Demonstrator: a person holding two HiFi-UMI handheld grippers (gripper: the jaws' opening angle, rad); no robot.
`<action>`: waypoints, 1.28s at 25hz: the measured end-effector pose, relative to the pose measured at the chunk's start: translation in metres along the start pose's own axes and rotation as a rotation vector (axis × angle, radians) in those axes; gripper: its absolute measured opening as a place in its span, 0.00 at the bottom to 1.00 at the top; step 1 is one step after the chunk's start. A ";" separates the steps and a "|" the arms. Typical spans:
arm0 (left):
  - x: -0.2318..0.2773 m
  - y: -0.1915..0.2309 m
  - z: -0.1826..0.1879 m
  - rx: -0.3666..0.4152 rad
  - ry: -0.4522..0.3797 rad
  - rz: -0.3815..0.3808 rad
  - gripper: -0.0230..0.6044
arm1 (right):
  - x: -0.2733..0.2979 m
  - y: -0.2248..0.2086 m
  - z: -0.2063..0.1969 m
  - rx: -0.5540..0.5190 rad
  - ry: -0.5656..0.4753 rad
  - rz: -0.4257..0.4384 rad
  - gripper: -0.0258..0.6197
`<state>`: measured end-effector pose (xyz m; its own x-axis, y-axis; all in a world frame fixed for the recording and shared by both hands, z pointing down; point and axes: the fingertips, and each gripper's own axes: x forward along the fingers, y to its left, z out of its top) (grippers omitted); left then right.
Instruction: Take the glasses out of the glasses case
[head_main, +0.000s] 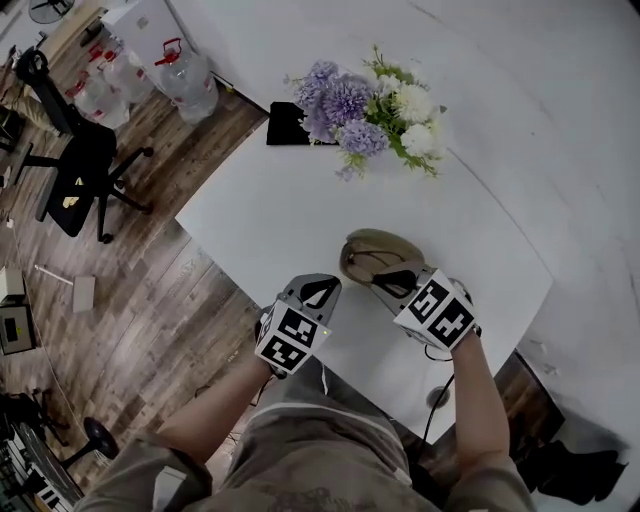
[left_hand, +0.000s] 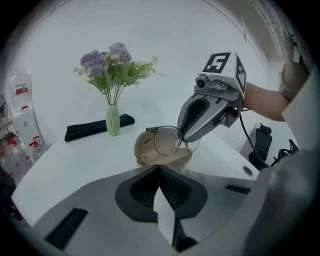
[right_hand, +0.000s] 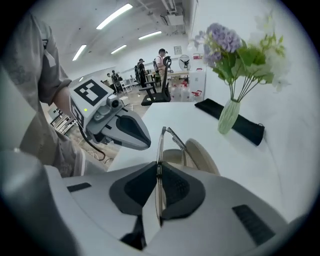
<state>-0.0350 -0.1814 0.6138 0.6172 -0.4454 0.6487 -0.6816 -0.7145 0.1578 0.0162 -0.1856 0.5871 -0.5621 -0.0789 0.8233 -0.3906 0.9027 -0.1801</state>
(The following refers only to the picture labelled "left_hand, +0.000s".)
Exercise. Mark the person's right forearm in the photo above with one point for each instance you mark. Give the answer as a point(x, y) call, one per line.
point(265, 100)

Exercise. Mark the black office chair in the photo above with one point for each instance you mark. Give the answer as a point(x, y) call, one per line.
point(286, 151)
point(262, 142)

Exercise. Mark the purple artificial flowers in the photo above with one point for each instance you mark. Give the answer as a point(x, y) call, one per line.
point(112, 67)

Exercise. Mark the person's beige shirt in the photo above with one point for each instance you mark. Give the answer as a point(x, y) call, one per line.
point(295, 72)

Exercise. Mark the white ceiling pipe bundle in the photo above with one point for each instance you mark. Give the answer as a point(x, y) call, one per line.
point(271, 25)

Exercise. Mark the black standing fan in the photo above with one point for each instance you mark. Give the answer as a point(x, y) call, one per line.
point(3, 107)

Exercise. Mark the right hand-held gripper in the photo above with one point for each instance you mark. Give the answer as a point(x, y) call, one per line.
point(225, 75)

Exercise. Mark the white water dispenser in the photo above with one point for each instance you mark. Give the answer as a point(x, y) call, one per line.
point(26, 127)

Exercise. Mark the pale green ribbed vase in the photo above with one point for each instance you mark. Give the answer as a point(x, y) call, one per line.
point(113, 121)

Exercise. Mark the black folded cloth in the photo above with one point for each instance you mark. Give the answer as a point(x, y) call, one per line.
point(85, 130)

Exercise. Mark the clear-framed eyeglasses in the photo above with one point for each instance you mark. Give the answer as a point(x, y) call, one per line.
point(165, 128)

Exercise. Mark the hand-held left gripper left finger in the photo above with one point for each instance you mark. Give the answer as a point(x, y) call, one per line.
point(100, 220)

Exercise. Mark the large clear water bottle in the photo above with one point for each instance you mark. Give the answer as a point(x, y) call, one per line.
point(21, 90)

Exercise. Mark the group of red-capped water bottles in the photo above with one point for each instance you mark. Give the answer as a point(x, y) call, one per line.
point(17, 155)

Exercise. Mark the beige glasses case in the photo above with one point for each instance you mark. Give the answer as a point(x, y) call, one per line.
point(146, 150)

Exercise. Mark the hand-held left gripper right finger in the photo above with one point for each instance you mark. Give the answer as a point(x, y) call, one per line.
point(220, 212)

